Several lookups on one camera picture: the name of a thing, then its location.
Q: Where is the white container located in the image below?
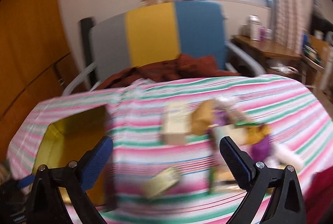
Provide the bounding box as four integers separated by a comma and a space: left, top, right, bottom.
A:
248, 15, 261, 41

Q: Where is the purple packet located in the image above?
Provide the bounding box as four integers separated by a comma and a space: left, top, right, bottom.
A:
208, 107, 272, 162

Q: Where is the wooden wardrobe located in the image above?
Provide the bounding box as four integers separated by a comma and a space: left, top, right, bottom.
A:
0, 0, 87, 159

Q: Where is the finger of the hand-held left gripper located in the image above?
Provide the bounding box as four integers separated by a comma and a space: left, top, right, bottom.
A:
18, 175, 35, 189

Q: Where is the gold cardboard box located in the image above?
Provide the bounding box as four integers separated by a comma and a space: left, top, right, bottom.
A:
32, 105, 116, 207

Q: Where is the grey yellow blue chair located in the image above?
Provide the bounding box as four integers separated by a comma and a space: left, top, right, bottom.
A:
62, 1, 266, 96

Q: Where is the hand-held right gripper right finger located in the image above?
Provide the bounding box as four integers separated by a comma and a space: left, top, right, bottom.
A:
219, 136, 307, 224

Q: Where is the striped tablecloth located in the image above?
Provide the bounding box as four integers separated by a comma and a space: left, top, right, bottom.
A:
6, 74, 332, 224

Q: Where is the brown snack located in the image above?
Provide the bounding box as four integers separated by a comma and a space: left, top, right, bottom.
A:
191, 101, 217, 136

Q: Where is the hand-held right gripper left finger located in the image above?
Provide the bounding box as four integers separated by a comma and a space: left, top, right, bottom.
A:
27, 136, 113, 224

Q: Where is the red clothing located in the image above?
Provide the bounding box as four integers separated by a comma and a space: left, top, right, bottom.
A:
304, 168, 333, 224

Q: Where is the purple pack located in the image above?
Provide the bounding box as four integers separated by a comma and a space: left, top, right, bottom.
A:
259, 27, 271, 40

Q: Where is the cream carton box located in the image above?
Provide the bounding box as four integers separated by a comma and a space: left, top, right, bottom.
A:
161, 101, 193, 147

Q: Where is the wooden shelf desk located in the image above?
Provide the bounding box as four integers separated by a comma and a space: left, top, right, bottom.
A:
301, 29, 333, 96

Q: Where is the rust brown cloth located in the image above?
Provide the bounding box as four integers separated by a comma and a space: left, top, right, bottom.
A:
97, 53, 241, 90

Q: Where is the yellow sock ball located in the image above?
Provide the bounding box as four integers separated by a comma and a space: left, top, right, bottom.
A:
247, 124, 271, 145

